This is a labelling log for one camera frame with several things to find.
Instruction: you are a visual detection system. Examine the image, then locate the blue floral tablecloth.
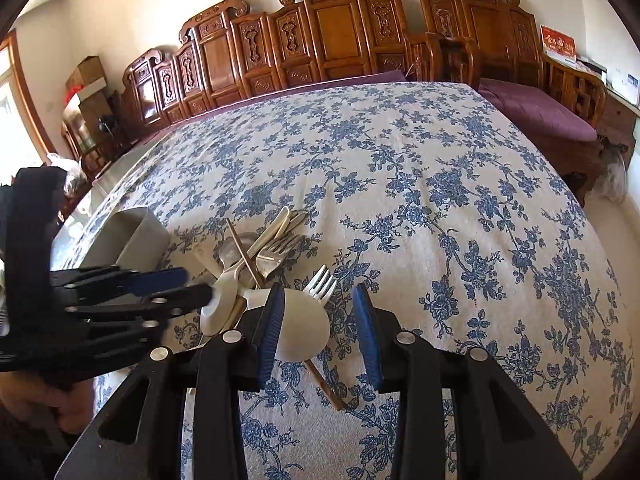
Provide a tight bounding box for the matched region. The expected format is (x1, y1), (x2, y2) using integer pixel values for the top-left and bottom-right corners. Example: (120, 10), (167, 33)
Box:
(50, 82), (637, 480)

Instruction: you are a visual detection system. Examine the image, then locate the wooden chopstick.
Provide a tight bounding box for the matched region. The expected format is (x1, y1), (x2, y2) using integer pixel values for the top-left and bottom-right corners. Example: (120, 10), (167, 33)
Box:
(231, 294), (251, 333)
(226, 218), (348, 411)

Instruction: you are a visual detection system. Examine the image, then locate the wooden door frame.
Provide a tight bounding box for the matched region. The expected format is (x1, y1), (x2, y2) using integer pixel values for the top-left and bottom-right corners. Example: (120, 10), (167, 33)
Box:
(0, 30), (57, 162)

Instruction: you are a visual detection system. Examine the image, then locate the white fluffy bundle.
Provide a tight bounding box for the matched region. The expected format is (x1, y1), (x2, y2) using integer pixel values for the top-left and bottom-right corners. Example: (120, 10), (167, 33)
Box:
(596, 142), (630, 207)

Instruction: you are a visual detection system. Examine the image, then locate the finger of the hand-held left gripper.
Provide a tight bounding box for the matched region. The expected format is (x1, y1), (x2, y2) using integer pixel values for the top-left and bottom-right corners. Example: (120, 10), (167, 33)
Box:
(54, 283), (215, 322)
(50, 266), (190, 296)

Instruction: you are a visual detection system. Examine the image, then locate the long carved wooden bench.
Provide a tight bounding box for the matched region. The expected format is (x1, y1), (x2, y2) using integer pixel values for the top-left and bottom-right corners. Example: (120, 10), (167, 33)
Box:
(120, 0), (442, 137)

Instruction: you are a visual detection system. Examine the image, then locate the red calendar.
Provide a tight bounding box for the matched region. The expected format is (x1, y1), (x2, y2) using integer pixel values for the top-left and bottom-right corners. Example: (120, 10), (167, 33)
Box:
(541, 25), (579, 64)

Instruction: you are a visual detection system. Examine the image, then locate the wooden cabinet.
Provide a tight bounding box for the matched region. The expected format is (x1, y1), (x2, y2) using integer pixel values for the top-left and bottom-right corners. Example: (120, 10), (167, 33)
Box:
(597, 87), (640, 163)

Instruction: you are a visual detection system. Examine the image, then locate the metal tray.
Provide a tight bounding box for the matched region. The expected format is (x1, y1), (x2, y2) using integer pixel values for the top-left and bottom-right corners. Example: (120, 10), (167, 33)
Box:
(87, 206), (172, 273)

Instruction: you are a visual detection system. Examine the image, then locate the white plastic fork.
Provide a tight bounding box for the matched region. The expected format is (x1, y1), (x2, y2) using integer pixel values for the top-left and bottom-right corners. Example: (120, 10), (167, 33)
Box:
(304, 265), (339, 307)

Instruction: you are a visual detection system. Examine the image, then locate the white plastic knife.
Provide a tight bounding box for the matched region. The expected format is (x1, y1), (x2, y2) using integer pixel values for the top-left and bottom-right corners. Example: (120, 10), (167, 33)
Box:
(244, 206), (292, 262)

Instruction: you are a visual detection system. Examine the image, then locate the person's left hand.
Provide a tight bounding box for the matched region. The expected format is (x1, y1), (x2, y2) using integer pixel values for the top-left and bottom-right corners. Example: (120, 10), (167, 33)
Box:
(0, 372), (96, 436)

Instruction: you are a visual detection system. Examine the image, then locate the small cardboard box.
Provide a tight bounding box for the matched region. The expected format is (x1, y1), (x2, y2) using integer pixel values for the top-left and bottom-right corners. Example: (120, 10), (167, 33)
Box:
(66, 55), (108, 92)

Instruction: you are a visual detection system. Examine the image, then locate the carved wooden armchair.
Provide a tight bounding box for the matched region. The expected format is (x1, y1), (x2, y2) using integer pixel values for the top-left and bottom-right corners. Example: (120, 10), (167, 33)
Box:
(419, 0), (608, 207)

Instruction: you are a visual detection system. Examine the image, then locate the grey plastic bag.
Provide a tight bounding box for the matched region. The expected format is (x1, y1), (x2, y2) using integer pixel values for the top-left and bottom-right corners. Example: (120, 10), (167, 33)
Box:
(46, 152), (94, 197)

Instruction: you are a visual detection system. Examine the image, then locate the purple armchair cushion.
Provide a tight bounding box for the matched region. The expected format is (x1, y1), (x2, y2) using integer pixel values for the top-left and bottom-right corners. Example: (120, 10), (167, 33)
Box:
(477, 77), (599, 144)

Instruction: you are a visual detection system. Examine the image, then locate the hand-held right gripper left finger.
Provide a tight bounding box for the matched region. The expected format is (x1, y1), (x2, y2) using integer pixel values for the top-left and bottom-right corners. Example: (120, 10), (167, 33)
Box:
(52, 282), (288, 480)

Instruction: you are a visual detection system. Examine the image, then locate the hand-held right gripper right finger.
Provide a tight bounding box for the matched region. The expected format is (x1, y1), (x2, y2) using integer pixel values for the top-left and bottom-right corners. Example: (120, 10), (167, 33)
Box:
(351, 283), (583, 480)

